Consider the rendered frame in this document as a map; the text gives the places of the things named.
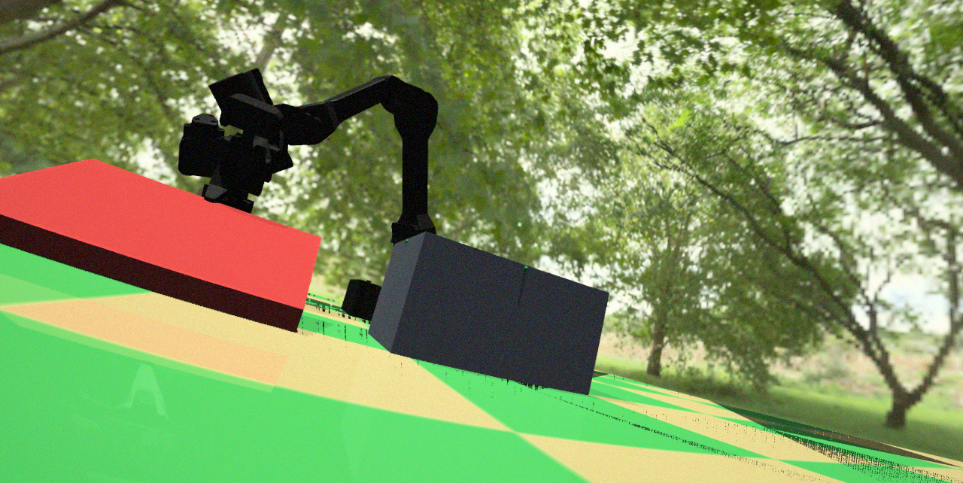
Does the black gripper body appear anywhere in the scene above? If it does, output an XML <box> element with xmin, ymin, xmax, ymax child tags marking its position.
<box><xmin>219</xmin><ymin>93</ymin><xmax>284</xmax><ymax>199</ymax></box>

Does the red rectangular lid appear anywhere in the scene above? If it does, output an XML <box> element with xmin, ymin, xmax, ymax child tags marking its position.
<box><xmin>0</xmin><ymin>159</ymin><xmax>322</xmax><ymax>331</ymax></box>

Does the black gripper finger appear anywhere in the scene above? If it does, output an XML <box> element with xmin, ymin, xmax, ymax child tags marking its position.
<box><xmin>202</xmin><ymin>184</ymin><xmax>254</xmax><ymax>213</ymax></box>
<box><xmin>205</xmin><ymin>138</ymin><xmax>266</xmax><ymax>202</ymax></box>

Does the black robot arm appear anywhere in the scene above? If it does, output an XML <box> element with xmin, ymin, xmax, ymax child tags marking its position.
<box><xmin>178</xmin><ymin>68</ymin><xmax>439</xmax><ymax>247</ymax></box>

